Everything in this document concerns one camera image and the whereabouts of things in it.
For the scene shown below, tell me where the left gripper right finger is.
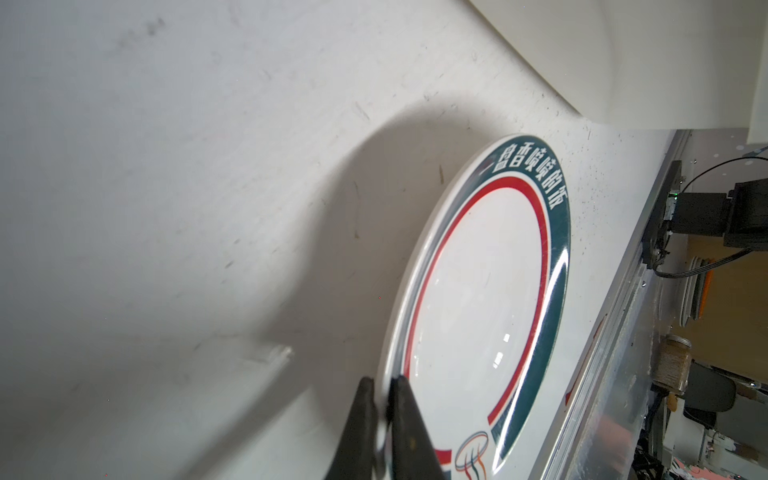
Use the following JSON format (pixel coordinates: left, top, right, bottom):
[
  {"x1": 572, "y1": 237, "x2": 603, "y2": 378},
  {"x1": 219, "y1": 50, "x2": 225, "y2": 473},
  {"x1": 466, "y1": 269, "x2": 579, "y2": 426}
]
[{"x1": 388, "y1": 376, "x2": 445, "y2": 480}]

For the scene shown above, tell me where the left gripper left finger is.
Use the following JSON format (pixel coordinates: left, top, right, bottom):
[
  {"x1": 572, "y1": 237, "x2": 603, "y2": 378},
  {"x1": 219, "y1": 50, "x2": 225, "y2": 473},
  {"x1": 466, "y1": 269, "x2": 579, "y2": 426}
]
[{"x1": 325, "y1": 377, "x2": 378, "y2": 480}]

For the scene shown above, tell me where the green rim plate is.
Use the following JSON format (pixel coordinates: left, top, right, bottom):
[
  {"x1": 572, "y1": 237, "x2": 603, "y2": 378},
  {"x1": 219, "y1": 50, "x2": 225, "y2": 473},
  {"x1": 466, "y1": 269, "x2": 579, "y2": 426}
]
[{"x1": 376, "y1": 134, "x2": 571, "y2": 479}]

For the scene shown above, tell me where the white plastic bin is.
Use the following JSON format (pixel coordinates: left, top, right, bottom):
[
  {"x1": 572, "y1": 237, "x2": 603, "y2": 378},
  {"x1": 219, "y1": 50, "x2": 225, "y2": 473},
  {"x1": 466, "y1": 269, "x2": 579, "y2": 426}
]
[{"x1": 474, "y1": 1, "x2": 767, "y2": 144}]

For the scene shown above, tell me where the aluminium rail base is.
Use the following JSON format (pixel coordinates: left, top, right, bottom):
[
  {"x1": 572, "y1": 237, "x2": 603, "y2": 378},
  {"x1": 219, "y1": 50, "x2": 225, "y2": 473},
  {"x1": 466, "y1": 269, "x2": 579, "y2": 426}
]
[{"x1": 529, "y1": 130, "x2": 690, "y2": 479}]

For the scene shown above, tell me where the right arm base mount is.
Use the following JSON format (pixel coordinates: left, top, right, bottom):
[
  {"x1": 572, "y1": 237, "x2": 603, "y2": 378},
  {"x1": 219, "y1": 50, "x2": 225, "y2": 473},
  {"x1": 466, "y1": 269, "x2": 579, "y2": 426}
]
[{"x1": 641, "y1": 160, "x2": 767, "y2": 279}]

